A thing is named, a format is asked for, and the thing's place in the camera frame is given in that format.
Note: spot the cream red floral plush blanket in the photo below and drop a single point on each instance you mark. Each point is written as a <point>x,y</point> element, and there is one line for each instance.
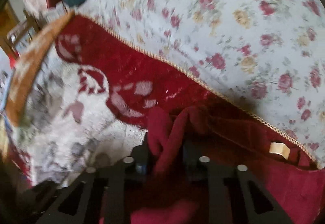
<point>94,91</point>

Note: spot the wooden picture frame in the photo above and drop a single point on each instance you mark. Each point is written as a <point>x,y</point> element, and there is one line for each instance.
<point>15,35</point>

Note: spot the dark red small garment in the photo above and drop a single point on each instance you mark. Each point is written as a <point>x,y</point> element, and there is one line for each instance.
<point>229,137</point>

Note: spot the white rose print bedsheet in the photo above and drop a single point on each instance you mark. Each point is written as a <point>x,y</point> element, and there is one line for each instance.
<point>182,30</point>

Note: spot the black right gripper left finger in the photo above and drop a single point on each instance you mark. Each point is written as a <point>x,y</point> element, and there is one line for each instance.
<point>100,197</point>

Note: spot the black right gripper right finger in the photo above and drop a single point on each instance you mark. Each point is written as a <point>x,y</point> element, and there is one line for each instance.
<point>234,193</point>

